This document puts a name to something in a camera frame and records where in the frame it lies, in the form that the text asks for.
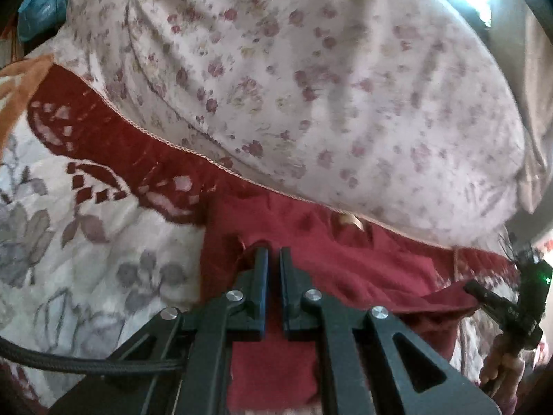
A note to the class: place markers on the dark red garment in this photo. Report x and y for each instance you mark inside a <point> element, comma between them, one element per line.
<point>345,268</point>

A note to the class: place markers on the person's right hand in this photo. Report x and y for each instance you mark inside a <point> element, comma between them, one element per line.
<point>497,363</point>

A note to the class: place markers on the beige cloth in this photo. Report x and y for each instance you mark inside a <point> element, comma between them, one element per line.
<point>535,116</point>

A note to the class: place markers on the blue plastic bag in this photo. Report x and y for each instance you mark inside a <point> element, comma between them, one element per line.
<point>43,4</point>

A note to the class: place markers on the floral white pillow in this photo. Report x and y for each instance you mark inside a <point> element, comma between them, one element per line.
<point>302,73</point>

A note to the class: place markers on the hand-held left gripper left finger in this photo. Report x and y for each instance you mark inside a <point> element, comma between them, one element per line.
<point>259,276</point>

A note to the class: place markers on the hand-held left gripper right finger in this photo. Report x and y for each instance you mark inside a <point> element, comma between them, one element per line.
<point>287,276</point>

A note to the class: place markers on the orange patterned cloth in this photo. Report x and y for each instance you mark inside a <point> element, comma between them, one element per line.
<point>21,86</point>

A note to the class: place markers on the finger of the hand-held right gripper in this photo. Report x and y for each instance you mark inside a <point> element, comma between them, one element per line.
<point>481,294</point>

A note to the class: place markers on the red and white fleece blanket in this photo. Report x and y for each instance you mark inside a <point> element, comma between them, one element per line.
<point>86,224</point>

